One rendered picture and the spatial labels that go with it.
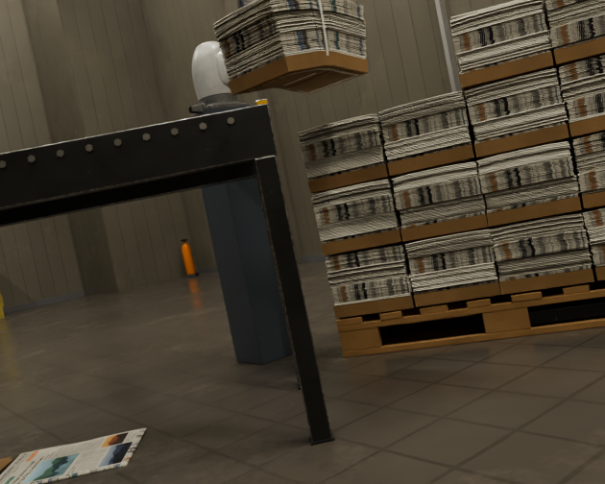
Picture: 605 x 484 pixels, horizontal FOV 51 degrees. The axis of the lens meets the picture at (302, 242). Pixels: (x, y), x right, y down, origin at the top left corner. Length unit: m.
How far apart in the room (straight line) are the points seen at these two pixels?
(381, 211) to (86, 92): 7.52
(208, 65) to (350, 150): 0.69
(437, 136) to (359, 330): 0.72
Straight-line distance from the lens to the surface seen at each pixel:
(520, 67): 2.19
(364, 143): 2.21
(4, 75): 10.78
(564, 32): 2.21
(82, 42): 9.62
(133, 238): 9.22
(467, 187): 2.17
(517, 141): 2.16
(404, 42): 5.88
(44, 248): 10.38
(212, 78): 2.55
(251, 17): 1.98
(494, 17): 2.22
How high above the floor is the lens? 0.53
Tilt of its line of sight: 2 degrees down
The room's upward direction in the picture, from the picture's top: 11 degrees counter-clockwise
